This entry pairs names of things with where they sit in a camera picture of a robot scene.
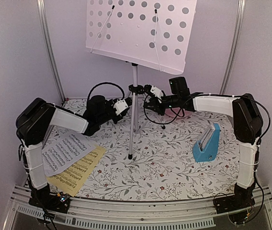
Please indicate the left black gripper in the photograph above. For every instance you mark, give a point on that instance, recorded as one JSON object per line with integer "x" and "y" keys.
{"x": 121, "y": 113}

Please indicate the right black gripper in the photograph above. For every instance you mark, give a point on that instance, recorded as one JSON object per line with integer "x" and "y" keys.
{"x": 155, "y": 103}

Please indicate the white sheet music page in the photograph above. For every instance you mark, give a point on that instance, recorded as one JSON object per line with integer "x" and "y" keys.
{"x": 62, "y": 152}

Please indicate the white perforated music stand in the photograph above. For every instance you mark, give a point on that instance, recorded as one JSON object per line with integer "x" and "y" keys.
{"x": 148, "y": 33}

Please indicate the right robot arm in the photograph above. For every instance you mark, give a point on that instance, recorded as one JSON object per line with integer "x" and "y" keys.
{"x": 243, "y": 109}

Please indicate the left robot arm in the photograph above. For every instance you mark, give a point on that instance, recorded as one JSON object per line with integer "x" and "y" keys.
{"x": 32, "y": 125}

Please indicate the pink plate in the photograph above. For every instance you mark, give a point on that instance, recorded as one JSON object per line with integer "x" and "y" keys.
{"x": 173, "y": 112}

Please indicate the floral tablecloth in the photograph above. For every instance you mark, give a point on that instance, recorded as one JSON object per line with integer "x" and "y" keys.
{"x": 158, "y": 164}

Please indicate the blue metronome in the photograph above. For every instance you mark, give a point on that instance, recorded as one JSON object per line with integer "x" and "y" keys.
{"x": 206, "y": 147}

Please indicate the yellow sheet music page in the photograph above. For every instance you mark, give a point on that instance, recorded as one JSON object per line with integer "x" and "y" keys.
{"x": 72, "y": 179}

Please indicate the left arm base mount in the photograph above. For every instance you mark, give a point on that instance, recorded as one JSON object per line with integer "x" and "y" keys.
{"x": 44, "y": 199}

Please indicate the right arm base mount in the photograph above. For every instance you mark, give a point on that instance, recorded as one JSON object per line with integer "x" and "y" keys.
{"x": 224, "y": 203}

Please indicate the front aluminium rail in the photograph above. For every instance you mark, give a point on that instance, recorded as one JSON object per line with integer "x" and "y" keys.
{"x": 92, "y": 214}

